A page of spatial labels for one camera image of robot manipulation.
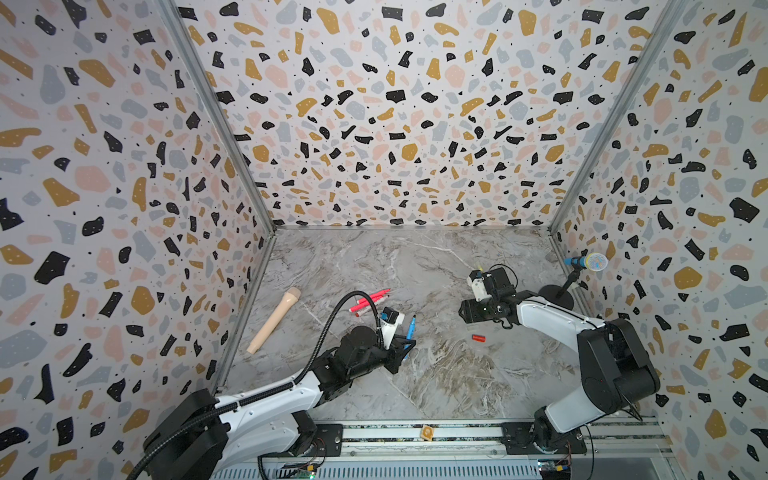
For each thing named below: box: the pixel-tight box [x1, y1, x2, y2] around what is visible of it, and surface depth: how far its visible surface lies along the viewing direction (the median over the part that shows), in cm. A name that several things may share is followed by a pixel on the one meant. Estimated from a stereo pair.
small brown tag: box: [420, 425, 435, 441], surface depth 76 cm
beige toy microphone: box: [247, 287, 301, 355], surface depth 95 cm
